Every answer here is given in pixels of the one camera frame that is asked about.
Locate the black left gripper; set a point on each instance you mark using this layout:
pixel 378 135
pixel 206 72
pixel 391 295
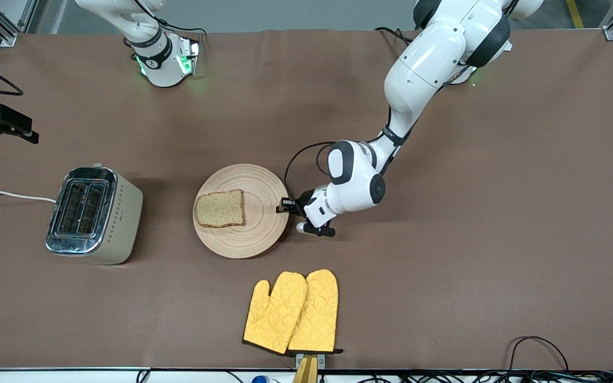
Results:
pixel 302 201

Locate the round wooden plate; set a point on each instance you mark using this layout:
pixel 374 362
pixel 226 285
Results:
pixel 258 234

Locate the brown bread toast slice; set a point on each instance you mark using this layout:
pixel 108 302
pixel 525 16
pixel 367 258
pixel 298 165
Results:
pixel 221 208

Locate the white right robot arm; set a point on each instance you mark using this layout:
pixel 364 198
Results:
pixel 160 66

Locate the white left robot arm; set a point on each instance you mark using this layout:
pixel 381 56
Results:
pixel 429 64

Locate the yellow quilted oven mitt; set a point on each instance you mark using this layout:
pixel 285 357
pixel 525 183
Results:
pixel 272 319
pixel 317 314

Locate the cream and chrome toaster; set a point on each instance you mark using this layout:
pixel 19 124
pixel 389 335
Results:
pixel 117 223

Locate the small blue object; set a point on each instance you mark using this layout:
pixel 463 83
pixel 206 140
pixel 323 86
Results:
pixel 259 379

